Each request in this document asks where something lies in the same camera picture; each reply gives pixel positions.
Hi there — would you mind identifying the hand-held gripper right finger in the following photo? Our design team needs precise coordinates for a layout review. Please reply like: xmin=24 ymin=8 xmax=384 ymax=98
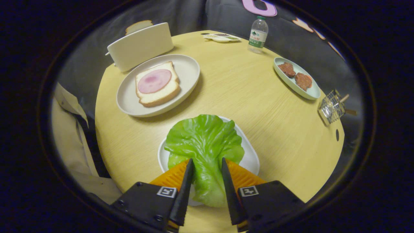
xmin=221 ymin=158 xmax=306 ymax=233

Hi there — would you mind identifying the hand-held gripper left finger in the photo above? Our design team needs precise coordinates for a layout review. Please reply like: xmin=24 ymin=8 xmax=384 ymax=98
xmin=109 ymin=158 xmax=195 ymax=233

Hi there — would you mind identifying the green lettuce leaf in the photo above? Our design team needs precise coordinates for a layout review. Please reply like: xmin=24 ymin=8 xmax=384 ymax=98
xmin=164 ymin=114 xmax=245 ymax=208

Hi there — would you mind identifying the toasted bread slice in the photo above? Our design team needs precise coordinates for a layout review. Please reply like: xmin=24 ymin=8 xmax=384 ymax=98
xmin=125 ymin=20 xmax=154 ymax=35

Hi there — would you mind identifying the white square plate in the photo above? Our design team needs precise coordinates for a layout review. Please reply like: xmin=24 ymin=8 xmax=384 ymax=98
xmin=158 ymin=116 xmax=260 ymax=206

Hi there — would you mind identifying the white bread slice with crust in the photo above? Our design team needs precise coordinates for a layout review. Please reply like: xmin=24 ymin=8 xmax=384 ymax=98
xmin=135 ymin=61 xmax=181 ymax=108

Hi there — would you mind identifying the pink ham slice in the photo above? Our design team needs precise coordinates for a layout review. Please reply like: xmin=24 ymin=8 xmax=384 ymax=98
xmin=137 ymin=69 xmax=172 ymax=94

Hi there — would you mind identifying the round beige plate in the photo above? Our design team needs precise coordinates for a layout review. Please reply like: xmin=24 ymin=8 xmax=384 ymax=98
xmin=116 ymin=54 xmax=201 ymax=117

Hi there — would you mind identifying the pale green oval plate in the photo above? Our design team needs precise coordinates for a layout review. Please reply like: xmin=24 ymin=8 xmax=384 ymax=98
xmin=273 ymin=57 xmax=321 ymax=100

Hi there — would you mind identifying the clear square stick holder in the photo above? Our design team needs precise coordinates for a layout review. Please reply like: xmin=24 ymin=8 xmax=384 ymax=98
xmin=318 ymin=90 xmax=346 ymax=125

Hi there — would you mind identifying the brown orange-tipped meat piece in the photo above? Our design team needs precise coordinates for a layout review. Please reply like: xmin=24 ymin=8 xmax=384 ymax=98
xmin=294 ymin=72 xmax=313 ymax=91

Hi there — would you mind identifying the brown fried meat piece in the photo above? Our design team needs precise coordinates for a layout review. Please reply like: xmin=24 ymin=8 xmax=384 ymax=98
xmin=278 ymin=62 xmax=296 ymax=78

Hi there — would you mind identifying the white toaster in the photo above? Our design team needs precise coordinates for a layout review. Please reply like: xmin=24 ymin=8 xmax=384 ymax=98
xmin=105 ymin=22 xmax=174 ymax=72

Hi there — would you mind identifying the white divided seasoning dish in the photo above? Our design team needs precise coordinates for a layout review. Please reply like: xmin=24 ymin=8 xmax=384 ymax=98
xmin=203 ymin=33 xmax=241 ymax=43

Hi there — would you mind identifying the clear water bottle green cap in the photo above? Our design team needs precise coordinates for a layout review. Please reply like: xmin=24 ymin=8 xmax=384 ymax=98
xmin=247 ymin=16 xmax=269 ymax=54

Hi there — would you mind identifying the black backdrop cloth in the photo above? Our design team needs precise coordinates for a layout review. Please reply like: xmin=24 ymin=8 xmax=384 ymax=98
xmin=53 ymin=0 xmax=367 ymax=169

